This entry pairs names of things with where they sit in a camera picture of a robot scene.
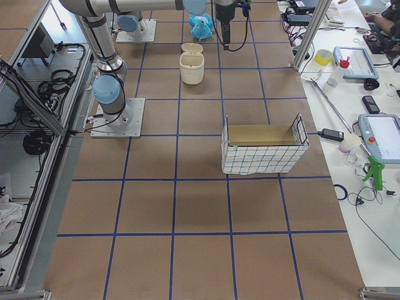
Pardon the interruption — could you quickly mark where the near teach pendant tablet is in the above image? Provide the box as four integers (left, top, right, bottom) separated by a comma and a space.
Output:
358, 113, 399, 164

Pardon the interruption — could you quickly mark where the far teach pendant tablet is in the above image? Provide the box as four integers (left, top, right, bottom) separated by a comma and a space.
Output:
333, 46, 379, 79

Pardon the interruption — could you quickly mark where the yellow tape roll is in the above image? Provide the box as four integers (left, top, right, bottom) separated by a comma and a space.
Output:
314, 49, 333, 66

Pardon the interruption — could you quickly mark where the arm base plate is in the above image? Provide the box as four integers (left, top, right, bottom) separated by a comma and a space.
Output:
116, 16, 156, 43
90, 98, 145, 138

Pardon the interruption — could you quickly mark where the green plastic spray gun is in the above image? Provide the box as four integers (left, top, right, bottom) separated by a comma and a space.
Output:
362, 156, 385, 191

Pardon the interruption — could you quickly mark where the blue teddy bear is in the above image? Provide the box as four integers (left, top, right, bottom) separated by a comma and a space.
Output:
188, 13, 213, 41

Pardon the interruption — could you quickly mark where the black phone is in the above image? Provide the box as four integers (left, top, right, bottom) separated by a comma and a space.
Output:
362, 96, 380, 114

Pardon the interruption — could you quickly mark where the teach pendant tablet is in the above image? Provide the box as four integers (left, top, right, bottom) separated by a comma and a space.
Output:
333, 46, 379, 79
358, 113, 399, 164

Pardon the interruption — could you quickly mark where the grey electronics box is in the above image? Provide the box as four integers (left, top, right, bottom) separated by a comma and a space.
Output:
18, 22, 55, 66

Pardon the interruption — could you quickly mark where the small black bowl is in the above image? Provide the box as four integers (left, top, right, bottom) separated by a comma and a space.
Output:
363, 78, 380, 91

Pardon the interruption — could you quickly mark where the clear bottle red cap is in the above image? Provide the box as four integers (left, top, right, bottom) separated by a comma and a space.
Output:
326, 57, 350, 88

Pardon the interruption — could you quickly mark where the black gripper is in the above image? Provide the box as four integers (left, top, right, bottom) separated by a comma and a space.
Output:
215, 0, 236, 50

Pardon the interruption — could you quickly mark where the black power brick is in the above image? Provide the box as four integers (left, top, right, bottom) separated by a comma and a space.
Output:
285, 14, 312, 26

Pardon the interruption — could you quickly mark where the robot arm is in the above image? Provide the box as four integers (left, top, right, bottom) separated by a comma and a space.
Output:
117, 11, 148, 37
61, 1, 211, 133

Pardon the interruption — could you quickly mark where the wooden shelf with mesh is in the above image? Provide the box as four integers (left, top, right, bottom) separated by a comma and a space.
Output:
221, 114, 309, 176

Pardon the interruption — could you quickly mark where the white trash can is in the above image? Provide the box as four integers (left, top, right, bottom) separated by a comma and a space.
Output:
179, 43, 204, 85

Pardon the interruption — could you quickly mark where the blue tape ring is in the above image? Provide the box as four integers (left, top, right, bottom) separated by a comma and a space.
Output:
332, 184, 348, 201

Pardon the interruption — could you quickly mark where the white paper cup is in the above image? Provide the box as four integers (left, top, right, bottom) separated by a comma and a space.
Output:
338, 133, 361, 153

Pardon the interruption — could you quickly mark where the long metal rod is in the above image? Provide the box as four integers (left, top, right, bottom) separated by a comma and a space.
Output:
309, 77, 372, 157

